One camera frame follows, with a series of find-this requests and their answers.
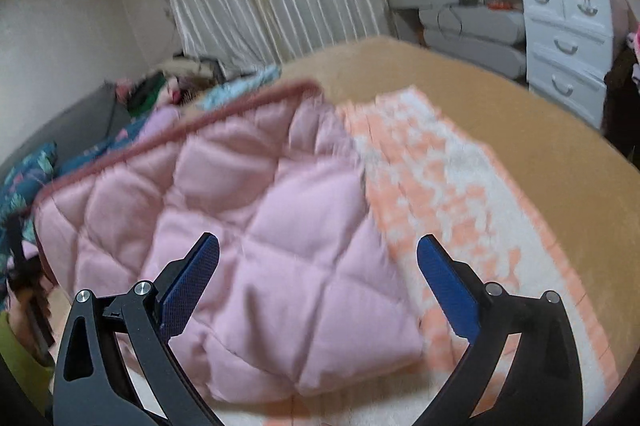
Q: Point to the tan bed sheet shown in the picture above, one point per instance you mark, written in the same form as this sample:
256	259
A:
550	130

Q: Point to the pink fluffy item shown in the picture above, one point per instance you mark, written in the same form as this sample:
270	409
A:
635	50

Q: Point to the white chest of drawers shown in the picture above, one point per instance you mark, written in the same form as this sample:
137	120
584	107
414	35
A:
570	35

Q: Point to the light blue fringed cloth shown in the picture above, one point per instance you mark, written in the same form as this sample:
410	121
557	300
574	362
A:
240	88

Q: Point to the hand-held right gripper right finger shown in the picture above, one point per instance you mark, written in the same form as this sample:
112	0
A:
447	286

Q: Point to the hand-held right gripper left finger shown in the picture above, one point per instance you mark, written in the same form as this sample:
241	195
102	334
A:
192	278

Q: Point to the orange white checked blanket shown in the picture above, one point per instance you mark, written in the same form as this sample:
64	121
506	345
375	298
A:
450	186

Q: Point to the blue floral quilt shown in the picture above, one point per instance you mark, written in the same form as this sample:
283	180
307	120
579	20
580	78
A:
35	176

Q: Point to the grey headboard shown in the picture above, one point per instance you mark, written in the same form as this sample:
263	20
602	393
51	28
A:
60	125

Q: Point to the person's left forearm green sleeve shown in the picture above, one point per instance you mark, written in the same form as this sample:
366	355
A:
22	356

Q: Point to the pink quilted jacket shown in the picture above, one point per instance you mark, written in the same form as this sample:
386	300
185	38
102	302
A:
250	206

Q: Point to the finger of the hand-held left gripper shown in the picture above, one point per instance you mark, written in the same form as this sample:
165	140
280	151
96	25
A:
32	306

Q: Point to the pile of mixed clothes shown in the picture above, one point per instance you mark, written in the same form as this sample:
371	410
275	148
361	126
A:
165	83

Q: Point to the grey vanity desk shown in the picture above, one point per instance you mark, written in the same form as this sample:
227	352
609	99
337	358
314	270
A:
470	30

